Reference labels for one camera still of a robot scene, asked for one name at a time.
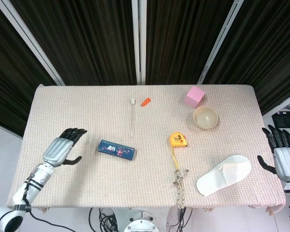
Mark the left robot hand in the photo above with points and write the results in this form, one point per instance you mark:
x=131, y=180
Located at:
x=56, y=151

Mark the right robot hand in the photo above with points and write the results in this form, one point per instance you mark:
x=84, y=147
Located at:
x=286, y=160

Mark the blue box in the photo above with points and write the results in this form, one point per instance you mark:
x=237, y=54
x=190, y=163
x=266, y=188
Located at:
x=117, y=150

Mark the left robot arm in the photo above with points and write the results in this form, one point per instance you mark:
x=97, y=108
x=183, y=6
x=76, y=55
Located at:
x=35, y=180

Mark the metal robot base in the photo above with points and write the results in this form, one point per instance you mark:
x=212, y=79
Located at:
x=140, y=222

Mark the white slipper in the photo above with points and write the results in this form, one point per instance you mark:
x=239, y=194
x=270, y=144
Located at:
x=224, y=175

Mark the clear glass test tube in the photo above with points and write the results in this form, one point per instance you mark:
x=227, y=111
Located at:
x=132, y=116

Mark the pink woven tablecloth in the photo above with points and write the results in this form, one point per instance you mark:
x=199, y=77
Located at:
x=140, y=183

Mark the beige bowl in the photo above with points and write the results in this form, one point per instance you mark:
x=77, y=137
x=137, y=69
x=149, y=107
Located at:
x=205, y=118

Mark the orange rubber finger cot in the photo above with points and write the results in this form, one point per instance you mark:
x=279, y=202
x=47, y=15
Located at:
x=146, y=102

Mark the yellow tape measure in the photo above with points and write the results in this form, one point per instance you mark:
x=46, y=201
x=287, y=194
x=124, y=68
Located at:
x=177, y=140

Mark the pink foam cube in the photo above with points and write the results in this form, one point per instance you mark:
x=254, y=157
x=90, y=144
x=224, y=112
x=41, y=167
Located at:
x=193, y=96

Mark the white frame post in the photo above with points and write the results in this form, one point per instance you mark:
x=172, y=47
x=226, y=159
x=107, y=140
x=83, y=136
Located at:
x=139, y=43
x=31, y=38
x=220, y=38
x=280, y=104

